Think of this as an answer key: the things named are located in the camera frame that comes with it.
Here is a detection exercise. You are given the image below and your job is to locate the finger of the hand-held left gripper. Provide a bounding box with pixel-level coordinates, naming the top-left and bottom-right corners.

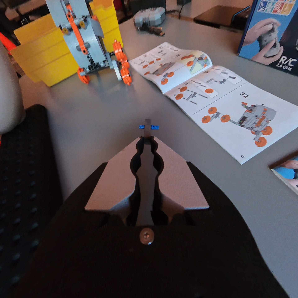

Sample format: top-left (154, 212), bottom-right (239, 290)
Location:
top-left (0, 42), bottom-right (25, 135)

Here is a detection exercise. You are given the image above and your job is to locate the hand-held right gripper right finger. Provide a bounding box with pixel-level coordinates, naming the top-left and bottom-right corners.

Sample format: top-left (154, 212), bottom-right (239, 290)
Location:
top-left (150, 136), bottom-right (210, 226)

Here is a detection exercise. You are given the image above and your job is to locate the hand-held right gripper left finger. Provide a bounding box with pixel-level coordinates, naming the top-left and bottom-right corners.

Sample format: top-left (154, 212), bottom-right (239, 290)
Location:
top-left (84, 137), bottom-right (143, 226)

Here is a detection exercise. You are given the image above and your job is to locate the grey toy beam with holes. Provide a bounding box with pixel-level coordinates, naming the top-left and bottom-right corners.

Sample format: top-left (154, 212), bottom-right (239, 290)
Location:
top-left (144, 119), bottom-right (153, 144)

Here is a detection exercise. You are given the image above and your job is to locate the grey desk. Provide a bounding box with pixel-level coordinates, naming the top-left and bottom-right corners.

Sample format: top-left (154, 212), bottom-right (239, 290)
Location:
top-left (19, 14), bottom-right (298, 298)

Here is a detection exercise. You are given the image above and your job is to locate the yellow plastic bin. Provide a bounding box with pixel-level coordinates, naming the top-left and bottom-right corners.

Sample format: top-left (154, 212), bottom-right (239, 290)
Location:
top-left (90, 0), bottom-right (117, 47)
top-left (10, 14), bottom-right (81, 87)

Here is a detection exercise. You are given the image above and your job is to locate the orange plastic piece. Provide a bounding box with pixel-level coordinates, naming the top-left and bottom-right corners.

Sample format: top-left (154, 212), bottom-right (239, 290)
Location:
top-left (0, 32), bottom-right (12, 56)

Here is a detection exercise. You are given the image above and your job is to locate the grey and orange toy robot model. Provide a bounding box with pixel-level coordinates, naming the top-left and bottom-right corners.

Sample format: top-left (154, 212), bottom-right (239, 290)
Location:
top-left (46, 0), bottom-right (133, 86)

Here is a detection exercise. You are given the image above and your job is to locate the open instruction manual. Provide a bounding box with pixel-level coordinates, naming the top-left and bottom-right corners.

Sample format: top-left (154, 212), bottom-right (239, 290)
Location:
top-left (129, 42), bottom-right (298, 165)

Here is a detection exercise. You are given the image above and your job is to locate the blue booklet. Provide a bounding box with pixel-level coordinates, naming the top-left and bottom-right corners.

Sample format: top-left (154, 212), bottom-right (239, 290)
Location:
top-left (268, 155), bottom-right (298, 195)

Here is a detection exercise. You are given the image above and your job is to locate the grey toy battery box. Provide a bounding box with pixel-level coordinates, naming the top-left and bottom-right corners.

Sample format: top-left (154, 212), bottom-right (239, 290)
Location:
top-left (133, 7), bottom-right (166, 27)

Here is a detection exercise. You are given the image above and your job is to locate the brown flat box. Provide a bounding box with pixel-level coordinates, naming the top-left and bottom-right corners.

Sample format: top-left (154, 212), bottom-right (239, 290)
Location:
top-left (194, 5), bottom-right (251, 30)

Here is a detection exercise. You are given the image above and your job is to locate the blue robot kit box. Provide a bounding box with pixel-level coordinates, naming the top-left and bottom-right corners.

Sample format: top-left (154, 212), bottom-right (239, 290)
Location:
top-left (237, 0), bottom-right (298, 76)

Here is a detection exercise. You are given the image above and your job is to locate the black cable plug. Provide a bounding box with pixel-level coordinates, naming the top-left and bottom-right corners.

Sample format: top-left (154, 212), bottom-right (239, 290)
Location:
top-left (137, 24), bottom-right (166, 37)

